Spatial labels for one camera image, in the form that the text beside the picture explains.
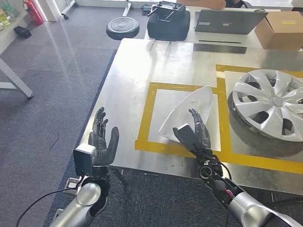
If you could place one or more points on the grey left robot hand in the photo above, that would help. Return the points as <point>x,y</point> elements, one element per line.
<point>103,153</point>

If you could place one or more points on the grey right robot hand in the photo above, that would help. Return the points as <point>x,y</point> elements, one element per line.
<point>203,137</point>

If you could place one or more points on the white triangular plastic part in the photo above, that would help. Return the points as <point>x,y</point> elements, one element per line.
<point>182,109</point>

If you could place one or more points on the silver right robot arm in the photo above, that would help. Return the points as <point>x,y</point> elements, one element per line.
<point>248,210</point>

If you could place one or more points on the steel workbench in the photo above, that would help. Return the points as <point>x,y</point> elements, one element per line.
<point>132,78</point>

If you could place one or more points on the silver floor socket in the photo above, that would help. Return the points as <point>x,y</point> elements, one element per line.
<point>57,214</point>
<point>71,186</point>

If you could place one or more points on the silver wheel hubcap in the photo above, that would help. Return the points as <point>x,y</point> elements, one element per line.
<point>267,100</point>

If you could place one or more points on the white table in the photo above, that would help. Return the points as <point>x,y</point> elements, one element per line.
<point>248,40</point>

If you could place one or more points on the black carry case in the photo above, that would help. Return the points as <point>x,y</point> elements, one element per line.
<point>168,31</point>

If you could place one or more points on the grey laptop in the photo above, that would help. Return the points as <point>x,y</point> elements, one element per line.
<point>230,22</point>

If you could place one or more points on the black round stool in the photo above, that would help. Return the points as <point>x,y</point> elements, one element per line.
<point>122,28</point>

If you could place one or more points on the brown cardboard box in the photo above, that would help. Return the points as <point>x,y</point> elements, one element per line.
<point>279,31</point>

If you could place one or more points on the white cabinet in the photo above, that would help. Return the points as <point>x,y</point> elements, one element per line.
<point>49,9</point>

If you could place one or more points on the red fire extinguisher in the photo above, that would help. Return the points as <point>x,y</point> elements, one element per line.
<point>34,14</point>

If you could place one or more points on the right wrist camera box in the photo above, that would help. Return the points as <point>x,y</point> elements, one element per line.
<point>188,133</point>

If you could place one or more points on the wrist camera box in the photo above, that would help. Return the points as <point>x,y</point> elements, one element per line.
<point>82,159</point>
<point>188,133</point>

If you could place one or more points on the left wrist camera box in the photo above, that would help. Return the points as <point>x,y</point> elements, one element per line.
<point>82,159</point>

